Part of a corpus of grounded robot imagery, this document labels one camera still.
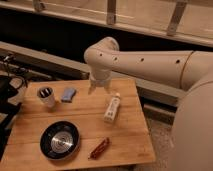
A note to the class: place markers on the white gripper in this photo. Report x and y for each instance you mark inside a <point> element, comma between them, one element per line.
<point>99,83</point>

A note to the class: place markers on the white plastic bottle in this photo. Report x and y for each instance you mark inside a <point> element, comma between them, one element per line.
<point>112,109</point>

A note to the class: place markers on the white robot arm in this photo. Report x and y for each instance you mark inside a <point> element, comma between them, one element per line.
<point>185,70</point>

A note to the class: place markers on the black ceramic bowl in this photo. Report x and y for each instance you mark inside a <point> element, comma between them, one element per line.
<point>59,140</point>

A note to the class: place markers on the blue sponge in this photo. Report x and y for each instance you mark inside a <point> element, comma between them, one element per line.
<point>68,94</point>

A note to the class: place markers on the wooden board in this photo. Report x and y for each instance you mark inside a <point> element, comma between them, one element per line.
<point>129,136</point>

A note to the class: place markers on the red-brown snack bar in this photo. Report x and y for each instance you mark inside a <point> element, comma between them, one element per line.
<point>97,152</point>

